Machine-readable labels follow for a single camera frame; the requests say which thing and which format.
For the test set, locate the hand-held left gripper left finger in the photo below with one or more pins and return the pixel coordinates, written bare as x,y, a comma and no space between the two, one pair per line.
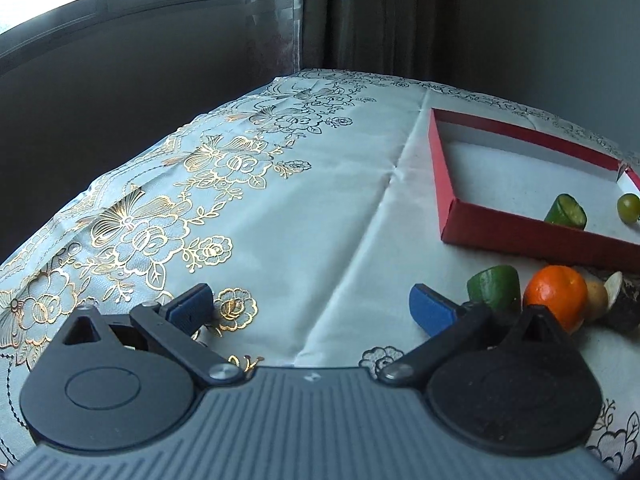
187,306

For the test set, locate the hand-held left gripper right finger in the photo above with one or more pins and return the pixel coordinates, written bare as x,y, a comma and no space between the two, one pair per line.
431,310

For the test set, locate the gold floral tablecloth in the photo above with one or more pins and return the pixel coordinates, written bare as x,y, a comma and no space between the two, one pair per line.
250,220

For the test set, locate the sheer patterned curtain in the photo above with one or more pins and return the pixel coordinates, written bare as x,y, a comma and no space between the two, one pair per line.
272,15

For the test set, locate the grey-brown curtain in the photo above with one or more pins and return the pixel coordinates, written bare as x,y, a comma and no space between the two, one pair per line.
380,15

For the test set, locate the red cardboard box tray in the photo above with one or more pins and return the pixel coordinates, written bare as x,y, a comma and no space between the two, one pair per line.
500,232

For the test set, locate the orange mandarin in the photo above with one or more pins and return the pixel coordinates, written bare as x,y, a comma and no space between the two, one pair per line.
555,295

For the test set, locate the white lace tablecloth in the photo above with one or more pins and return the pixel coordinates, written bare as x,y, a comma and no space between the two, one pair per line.
475,100

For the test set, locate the dark sugarcane piece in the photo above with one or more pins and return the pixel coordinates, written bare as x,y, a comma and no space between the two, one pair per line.
625,310

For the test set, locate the green cucumber piece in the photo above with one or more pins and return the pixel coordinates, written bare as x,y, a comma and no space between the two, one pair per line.
562,212
492,287

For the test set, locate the green tomato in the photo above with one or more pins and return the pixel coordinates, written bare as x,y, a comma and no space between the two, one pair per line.
627,207

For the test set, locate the brown longan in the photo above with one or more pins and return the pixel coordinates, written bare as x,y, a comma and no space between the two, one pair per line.
596,300

